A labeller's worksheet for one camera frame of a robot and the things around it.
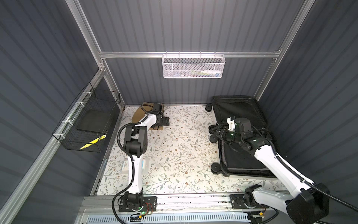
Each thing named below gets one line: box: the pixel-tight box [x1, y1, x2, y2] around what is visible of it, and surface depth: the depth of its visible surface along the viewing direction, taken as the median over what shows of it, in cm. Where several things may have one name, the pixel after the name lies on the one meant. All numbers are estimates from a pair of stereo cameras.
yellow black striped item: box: [79, 134, 107, 150], surface depth 67 cm
